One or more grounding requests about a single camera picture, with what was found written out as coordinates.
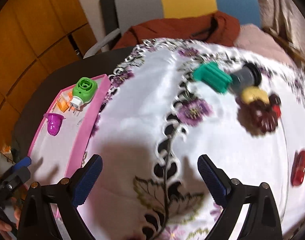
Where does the purple monkey face mold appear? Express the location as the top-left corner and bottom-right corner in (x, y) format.
(43, 113), (65, 136)

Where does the orange building block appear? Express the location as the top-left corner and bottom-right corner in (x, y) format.
(56, 97), (69, 113)

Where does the glossy red capsule case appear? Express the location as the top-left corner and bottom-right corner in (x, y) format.
(291, 148), (305, 186)

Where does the green white plug-in device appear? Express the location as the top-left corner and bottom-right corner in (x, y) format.
(70, 77), (98, 111)

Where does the dark brown pumpkin ornament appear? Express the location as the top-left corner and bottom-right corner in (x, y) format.
(237, 94), (281, 136)

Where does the yellow oval perforated case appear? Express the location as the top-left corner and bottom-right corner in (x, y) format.
(241, 86), (270, 105)

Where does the clear cup black lid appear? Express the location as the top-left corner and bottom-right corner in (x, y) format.
(230, 63), (262, 95)

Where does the teal ribbed plastic mold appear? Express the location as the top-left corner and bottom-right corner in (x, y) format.
(193, 61), (232, 94)

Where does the orange plastic car shell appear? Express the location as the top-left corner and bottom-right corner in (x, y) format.
(68, 91), (73, 100)

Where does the red wooden puzzle piece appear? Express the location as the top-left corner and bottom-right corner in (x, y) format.
(272, 105), (281, 119)

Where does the person's left hand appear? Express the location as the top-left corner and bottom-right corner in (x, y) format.
(0, 197), (22, 234)

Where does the pink white tray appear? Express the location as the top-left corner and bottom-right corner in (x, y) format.
(28, 74), (111, 185)

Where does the white chair armrest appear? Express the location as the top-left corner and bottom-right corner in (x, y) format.
(83, 28), (121, 59)

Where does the wooden wardrobe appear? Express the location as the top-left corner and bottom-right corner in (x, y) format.
(0, 0), (96, 149)

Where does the white floral embroidered tablecloth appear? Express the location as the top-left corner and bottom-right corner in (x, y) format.
(79, 38), (305, 239)

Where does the pink blanket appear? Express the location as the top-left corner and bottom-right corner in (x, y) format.
(234, 24), (295, 67)

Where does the rust red jacket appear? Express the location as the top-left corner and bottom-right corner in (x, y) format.
(113, 11), (240, 49)

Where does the patterned beige curtain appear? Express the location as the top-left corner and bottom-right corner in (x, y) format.
(258, 0), (305, 59)

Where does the grey yellow blue chair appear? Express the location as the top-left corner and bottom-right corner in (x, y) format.
(114, 0), (261, 33)

